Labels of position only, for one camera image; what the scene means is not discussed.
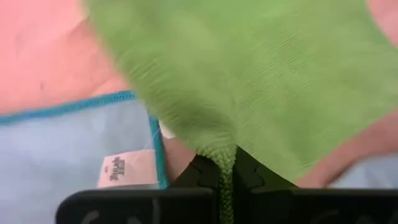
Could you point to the green microfiber towel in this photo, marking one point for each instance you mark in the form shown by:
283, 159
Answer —
248, 77

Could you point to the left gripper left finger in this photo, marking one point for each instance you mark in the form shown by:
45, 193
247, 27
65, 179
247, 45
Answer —
140, 207

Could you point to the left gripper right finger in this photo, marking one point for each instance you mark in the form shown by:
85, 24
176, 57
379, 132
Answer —
311, 207

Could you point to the white paper hang tag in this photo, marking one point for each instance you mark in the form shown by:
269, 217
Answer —
166, 133

